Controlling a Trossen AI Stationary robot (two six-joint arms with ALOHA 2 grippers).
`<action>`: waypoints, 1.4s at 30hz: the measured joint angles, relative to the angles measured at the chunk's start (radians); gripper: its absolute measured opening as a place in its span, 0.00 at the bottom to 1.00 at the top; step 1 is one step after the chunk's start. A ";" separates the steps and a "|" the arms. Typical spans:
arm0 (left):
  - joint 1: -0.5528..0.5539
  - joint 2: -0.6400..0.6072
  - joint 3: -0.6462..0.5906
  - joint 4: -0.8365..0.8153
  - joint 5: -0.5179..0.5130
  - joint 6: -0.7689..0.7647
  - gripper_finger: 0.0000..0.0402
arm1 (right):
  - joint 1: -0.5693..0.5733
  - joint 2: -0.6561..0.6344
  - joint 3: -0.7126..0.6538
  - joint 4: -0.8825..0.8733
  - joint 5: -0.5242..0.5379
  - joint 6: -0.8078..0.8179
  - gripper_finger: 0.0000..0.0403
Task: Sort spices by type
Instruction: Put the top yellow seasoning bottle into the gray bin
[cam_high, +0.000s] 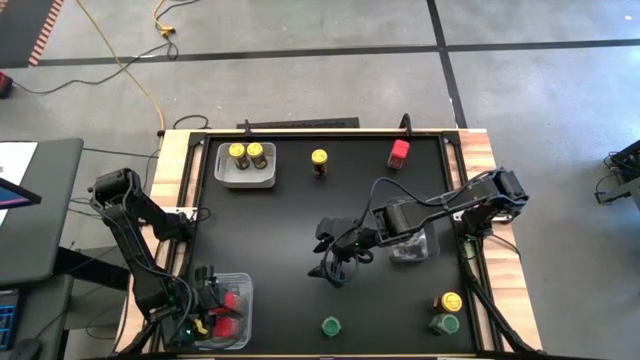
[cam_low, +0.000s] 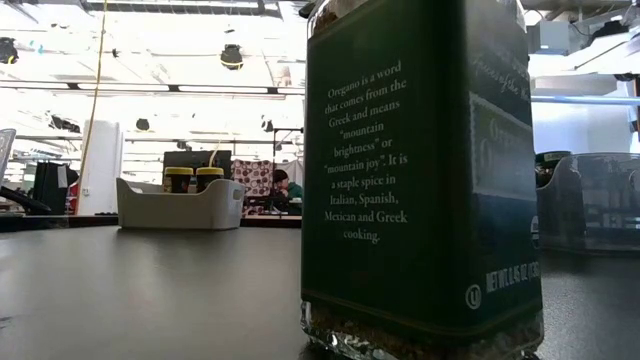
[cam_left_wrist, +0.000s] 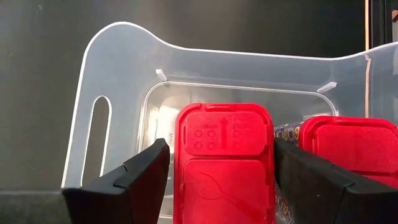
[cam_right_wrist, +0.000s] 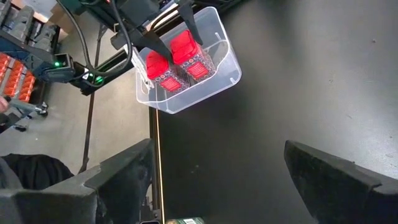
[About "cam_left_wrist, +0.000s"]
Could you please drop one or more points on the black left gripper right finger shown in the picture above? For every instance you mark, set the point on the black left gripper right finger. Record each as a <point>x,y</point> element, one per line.
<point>329,202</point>

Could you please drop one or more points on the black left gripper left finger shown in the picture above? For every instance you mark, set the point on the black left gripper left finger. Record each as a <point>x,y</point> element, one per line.
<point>130,199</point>

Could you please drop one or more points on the red-lid paprika tin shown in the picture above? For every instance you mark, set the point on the red-lid paprika tin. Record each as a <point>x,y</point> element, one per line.
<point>351,146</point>
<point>224,174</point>

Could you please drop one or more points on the clear plastic bin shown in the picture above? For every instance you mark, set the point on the clear plastic bin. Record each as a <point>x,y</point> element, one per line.
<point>124,62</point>

